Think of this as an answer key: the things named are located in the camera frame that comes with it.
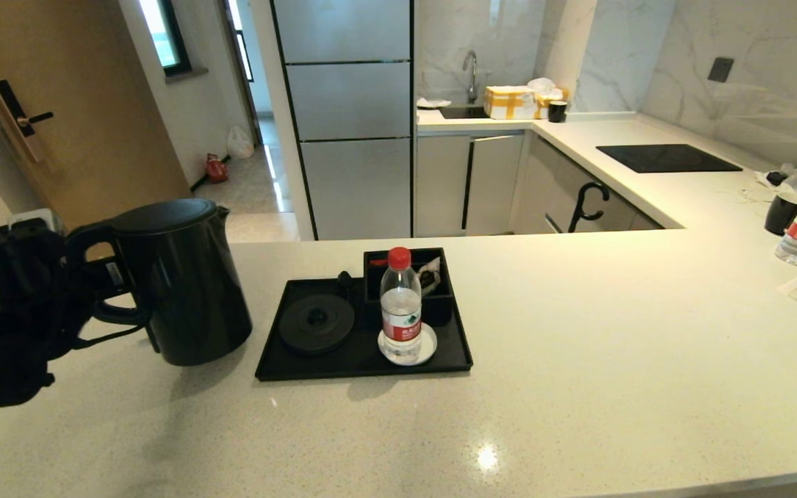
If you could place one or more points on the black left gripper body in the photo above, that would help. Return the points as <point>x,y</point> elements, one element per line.
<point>18,270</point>

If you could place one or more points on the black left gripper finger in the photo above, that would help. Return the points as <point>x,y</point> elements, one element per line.
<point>113,274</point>

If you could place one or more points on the black electric kettle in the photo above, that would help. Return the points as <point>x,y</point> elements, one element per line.
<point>184,290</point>

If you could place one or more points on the round black kettle base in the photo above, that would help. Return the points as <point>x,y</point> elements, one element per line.
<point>315,325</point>

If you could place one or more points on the dark rounded black object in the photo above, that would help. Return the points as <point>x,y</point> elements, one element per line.
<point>344,282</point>

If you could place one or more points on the white tea bag packet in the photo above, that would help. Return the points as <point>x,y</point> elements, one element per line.
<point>429,272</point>

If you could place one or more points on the black compartment box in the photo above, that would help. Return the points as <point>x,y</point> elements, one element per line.
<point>438,308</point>

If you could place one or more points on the small black cup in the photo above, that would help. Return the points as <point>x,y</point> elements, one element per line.
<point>557,112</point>

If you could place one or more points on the red floor bag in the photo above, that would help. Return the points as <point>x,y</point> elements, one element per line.
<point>216,169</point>

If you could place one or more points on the brown wooden door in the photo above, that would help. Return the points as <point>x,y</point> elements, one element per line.
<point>94,124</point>

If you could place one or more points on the white plastic floor bag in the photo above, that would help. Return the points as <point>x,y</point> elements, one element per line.
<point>240,142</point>

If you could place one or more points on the black rectangular serving tray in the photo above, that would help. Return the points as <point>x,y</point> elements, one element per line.
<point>357,365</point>

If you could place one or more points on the narrow dark-framed window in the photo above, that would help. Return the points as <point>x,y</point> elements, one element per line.
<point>241,40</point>

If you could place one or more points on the silver refrigerator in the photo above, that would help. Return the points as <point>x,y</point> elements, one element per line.
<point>353,104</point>

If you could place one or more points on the white round coaster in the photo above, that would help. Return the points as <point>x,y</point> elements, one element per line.
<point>429,343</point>

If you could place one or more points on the grey sink base cabinet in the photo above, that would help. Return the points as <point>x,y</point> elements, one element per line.
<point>443,185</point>

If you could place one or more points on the white cloth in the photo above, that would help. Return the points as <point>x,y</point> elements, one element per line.
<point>433,103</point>

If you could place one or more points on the dark kitchen sink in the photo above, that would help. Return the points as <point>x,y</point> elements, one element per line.
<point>464,113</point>

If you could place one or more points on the chrome sink faucet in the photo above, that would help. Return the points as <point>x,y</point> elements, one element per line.
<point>471,74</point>

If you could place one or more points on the cardboard box yellow tape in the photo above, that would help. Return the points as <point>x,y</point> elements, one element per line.
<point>509,103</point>

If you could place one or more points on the grey drawer cabinet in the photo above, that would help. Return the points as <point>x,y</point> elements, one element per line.
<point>557,185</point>

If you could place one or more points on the crumpled white plastic bag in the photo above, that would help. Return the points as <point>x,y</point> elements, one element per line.
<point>544,85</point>

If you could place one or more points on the black induction cooktop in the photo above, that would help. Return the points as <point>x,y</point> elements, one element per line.
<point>668,158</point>

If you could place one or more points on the black mug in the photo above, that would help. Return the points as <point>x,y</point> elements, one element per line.
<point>780,214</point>

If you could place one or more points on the crumpled white tissue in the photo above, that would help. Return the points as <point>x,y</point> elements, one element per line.
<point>796,178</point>

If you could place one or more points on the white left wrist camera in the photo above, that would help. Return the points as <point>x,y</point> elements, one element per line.
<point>35,220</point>

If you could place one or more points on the dark wall socket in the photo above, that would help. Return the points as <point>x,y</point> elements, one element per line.
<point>721,70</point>

